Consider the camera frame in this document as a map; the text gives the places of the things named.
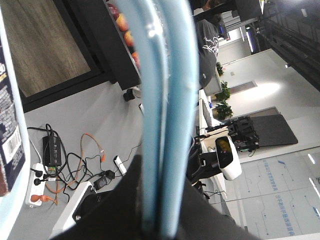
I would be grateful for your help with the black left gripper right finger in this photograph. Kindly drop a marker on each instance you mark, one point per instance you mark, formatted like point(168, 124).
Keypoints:
point(198, 220)

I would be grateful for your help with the person in grey shirt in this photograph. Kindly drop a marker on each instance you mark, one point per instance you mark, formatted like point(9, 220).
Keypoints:
point(207, 33)

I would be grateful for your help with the light blue plastic basket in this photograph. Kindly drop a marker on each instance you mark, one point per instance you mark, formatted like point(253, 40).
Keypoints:
point(159, 109)

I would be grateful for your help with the white power strip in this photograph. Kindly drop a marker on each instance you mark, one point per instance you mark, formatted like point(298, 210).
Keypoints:
point(35, 185)

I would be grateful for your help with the black wooden produce stand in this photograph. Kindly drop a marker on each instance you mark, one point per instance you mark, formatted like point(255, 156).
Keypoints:
point(62, 47)

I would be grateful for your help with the dark blue Chocofello cookie box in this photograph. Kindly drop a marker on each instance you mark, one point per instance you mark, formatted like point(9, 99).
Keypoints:
point(12, 156)

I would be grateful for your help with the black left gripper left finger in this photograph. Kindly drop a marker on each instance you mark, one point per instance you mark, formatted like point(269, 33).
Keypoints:
point(116, 217)

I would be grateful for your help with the black power adapter brick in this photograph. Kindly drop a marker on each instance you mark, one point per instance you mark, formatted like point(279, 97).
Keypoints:
point(51, 151)

